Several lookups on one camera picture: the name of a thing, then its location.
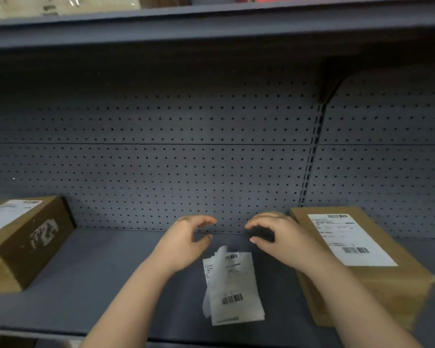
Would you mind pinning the person's left thumb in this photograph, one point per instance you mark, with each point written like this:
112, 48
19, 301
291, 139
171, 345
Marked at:
204, 241

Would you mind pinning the grey metal shelving unit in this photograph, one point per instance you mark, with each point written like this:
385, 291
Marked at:
166, 141

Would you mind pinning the plain labelled cardboard box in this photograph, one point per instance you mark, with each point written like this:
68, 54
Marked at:
377, 271

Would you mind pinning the person's right thumb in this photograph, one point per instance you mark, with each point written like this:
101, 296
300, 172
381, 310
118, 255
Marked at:
261, 242

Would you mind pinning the person's right forearm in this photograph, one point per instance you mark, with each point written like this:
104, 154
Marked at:
351, 308

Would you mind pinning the person's left hand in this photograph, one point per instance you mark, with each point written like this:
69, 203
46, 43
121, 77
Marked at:
177, 246

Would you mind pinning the brown packet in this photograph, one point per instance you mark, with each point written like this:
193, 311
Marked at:
163, 0

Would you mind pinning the white barcode label sheet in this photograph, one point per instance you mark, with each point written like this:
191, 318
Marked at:
235, 289

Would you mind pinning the curled white label sheet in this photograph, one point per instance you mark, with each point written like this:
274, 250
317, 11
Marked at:
217, 254

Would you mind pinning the clear plastic packet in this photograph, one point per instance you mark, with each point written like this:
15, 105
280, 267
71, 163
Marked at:
58, 5

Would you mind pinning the person's right hand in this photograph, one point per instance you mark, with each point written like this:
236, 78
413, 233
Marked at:
293, 246

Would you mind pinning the person's left forearm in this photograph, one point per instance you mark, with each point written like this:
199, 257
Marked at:
130, 304

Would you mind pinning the cardboard box with side print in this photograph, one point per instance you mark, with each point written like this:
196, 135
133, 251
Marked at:
25, 242

